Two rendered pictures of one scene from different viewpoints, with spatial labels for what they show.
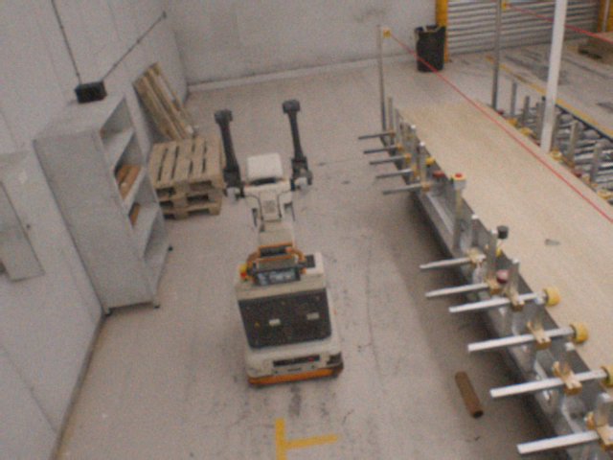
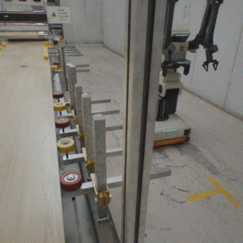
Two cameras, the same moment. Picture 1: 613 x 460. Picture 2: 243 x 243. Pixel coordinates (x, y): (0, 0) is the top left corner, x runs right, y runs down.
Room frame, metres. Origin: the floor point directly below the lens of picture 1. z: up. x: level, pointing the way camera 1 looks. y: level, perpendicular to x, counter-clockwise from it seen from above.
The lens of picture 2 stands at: (4.94, -0.87, 1.44)
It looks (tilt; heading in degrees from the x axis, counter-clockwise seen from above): 26 degrees down; 164
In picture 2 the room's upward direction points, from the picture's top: 1 degrees clockwise
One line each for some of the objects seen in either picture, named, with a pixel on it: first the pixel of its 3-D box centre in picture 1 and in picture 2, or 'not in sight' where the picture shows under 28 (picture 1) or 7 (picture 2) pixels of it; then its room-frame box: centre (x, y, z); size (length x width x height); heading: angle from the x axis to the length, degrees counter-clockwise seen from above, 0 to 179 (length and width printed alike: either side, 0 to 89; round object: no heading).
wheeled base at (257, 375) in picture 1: (292, 333); (156, 125); (2.65, 0.27, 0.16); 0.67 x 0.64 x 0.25; 1
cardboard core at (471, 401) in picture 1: (468, 394); not in sight; (2.03, -0.77, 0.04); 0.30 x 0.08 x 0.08; 2
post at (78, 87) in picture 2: (405, 148); (81, 125); (3.84, -0.80, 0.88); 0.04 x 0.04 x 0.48; 2
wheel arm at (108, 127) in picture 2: (395, 159); (97, 129); (3.79, -0.70, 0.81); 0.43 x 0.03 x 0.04; 92
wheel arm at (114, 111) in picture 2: (402, 172); (89, 114); (3.54, -0.71, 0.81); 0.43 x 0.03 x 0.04; 92
